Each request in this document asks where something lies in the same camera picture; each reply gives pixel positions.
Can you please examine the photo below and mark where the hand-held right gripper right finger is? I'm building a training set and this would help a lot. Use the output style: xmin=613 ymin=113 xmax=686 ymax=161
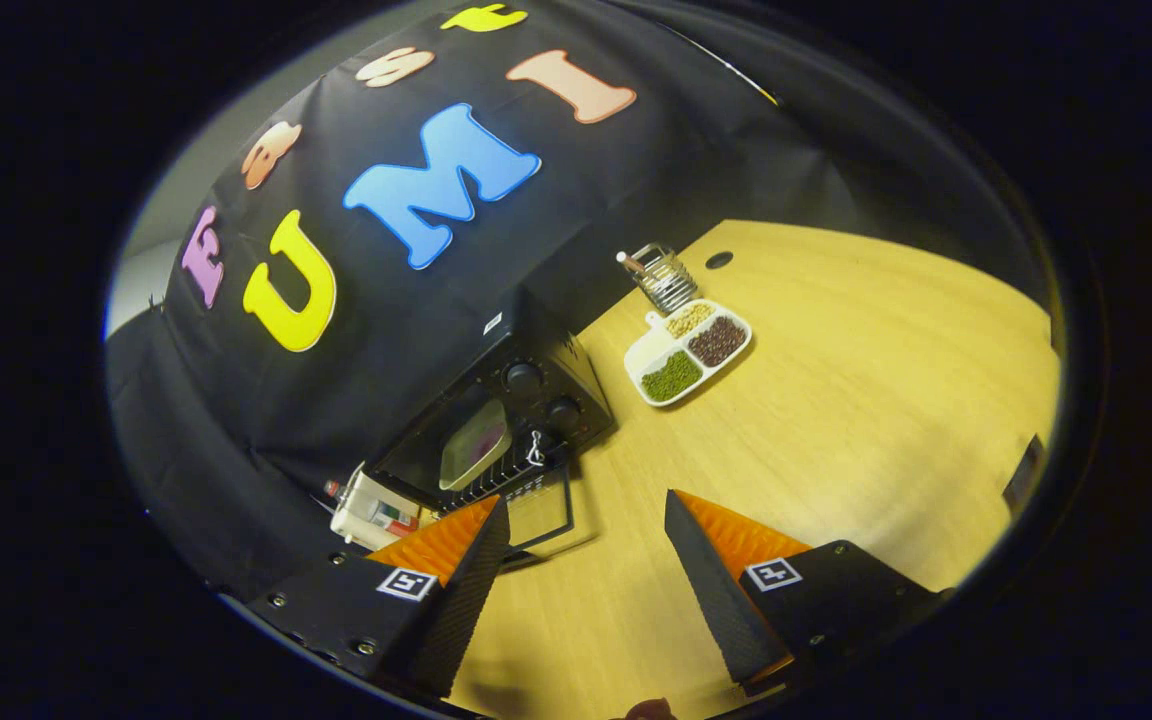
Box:
xmin=664 ymin=490 xmax=947 ymax=691

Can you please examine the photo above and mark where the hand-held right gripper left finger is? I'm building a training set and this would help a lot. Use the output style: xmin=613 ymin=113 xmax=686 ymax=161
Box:
xmin=246 ymin=495 xmax=512 ymax=699

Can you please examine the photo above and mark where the cream tray with pink food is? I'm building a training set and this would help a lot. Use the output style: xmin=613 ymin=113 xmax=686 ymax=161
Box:
xmin=439 ymin=400 xmax=512 ymax=491

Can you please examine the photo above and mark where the black electric oven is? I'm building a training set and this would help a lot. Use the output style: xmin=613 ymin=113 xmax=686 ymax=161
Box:
xmin=361 ymin=285 xmax=617 ymax=551

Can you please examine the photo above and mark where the clear plastic water bottle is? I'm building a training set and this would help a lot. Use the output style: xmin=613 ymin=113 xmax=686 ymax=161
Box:
xmin=324 ymin=480 xmax=419 ymax=538

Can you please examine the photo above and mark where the white toaster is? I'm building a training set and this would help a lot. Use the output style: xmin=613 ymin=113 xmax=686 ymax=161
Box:
xmin=329 ymin=462 xmax=437 ymax=551

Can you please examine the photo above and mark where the white divided dish with beans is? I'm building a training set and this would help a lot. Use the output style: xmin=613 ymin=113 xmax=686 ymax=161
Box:
xmin=624 ymin=298 xmax=753 ymax=408

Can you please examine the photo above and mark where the black backdrop cloth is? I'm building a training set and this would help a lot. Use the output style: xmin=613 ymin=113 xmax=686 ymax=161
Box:
xmin=106 ymin=0 xmax=1047 ymax=601

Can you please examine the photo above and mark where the dark rectangular object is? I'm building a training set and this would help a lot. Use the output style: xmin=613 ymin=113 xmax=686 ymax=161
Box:
xmin=1001 ymin=433 xmax=1047 ymax=516

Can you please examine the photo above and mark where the metal wire mesh holder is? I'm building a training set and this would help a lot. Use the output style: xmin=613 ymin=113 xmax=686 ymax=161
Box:
xmin=616 ymin=243 xmax=699 ymax=316

